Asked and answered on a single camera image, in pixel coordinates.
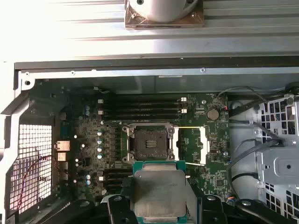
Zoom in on black RAM slot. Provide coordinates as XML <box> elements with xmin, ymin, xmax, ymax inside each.
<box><xmin>99</xmin><ymin>97</ymin><xmax>187</xmax><ymax>103</ymax></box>
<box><xmin>99</xmin><ymin>109</ymin><xmax>187</xmax><ymax>115</ymax></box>
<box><xmin>103</xmin><ymin>179</ymin><xmax>128</xmax><ymax>185</ymax></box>
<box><xmin>103</xmin><ymin>184</ymin><xmax>126</xmax><ymax>190</ymax></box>
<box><xmin>99</xmin><ymin>114</ymin><xmax>187</xmax><ymax>120</ymax></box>
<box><xmin>103</xmin><ymin>168</ymin><xmax>134</xmax><ymax>174</ymax></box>
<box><xmin>99</xmin><ymin>103</ymin><xmax>187</xmax><ymax>109</ymax></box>
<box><xmin>103</xmin><ymin>174</ymin><xmax>134</xmax><ymax>179</ymax></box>

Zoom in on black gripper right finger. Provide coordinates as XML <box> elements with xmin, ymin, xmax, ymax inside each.
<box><xmin>186</xmin><ymin>178</ymin><xmax>299</xmax><ymax>224</ymax></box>

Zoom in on metal socket cover frame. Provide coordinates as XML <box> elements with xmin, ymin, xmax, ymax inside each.
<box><xmin>171</xmin><ymin>126</ymin><xmax>208</xmax><ymax>166</ymax></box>

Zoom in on CPU socket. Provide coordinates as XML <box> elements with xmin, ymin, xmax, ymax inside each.
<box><xmin>122</xmin><ymin>122</ymin><xmax>175</xmax><ymax>163</ymax></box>

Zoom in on square brown base plate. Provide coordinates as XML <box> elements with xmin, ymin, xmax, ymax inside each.
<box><xmin>124</xmin><ymin>0</ymin><xmax>205</xmax><ymax>29</ymax></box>

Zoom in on metal rear port block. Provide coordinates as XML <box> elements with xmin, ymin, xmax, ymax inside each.
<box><xmin>54</xmin><ymin>140</ymin><xmax>71</xmax><ymax>162</ymax></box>

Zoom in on thin black wire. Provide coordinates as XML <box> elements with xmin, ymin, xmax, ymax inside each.
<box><xmin>215</xmin><ymin>85</ymin><xmax>269</xmax><ymax>108</ymax></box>

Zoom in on grey metal drive cage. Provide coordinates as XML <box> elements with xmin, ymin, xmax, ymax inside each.
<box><xmin>228</xmin><ymin>93</ymin><xmax>299</xmax><ymax>224</ymax></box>

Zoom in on green motherboard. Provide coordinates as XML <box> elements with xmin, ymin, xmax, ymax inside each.
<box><xmin>59</xmin><ymin>92</ymin><xmax>231</xmax><ymax>203</ymax></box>

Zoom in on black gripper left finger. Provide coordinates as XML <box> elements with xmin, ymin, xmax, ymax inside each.
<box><xmin>41</xmin><ymin>177</ymin><xmax>137</xmax><ymax>224</ymax></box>

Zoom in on open black PC case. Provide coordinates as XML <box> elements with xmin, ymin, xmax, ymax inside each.
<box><xmin>0</xmin><ymin>61</ymin><xmax>299</xmax><ymax>224</ymax></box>

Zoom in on thin red wire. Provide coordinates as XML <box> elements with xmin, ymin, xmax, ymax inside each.
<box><xmin>16</xmin><ymin>153</ymin><xmax>54</xmax><ymax>206</ymax></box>

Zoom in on silver coin battery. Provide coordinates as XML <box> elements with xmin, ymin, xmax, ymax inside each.
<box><xmin>207</xmin><ymin>109</ymin><xmax>220</xmax><ymax>120</ymax></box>

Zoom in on CPU with silver top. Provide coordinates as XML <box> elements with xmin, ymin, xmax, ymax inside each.
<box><xmin>132</xmin><ymin>160</ymin><xmax>189</xmax><ymax>224</ymax></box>

